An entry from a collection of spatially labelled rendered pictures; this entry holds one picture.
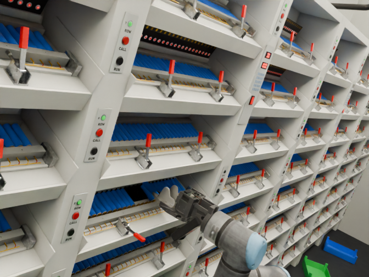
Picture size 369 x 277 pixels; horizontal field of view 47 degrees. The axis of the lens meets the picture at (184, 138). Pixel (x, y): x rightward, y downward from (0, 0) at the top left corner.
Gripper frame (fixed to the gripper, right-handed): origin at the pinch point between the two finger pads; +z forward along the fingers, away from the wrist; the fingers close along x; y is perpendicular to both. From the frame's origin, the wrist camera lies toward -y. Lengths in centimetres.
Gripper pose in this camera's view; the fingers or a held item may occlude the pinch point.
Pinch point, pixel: (157, 196)
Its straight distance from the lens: 133.7
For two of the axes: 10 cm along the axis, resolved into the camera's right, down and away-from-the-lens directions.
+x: -5.3, 0.3, -8.4
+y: 3.4, -9.1, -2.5
